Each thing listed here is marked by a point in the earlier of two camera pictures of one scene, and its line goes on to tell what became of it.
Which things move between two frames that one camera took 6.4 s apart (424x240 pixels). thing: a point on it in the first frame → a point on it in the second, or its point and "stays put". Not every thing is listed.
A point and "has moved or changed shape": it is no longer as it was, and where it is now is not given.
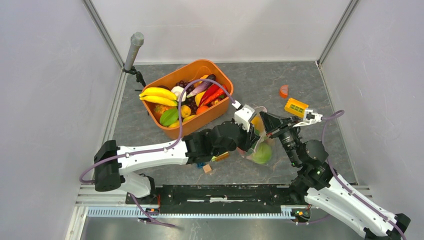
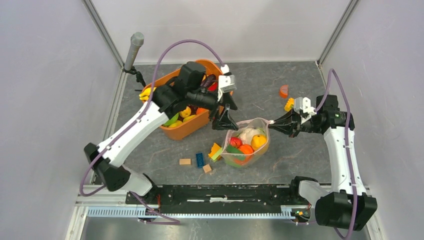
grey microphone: [137, 39] stays put
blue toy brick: [200, 164] stays put
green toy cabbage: [263, 154] → [232, 163]
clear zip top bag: [264, 151] has moved or changed shape
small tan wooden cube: [207, 168] stays put
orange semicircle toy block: [284, 91] stays put
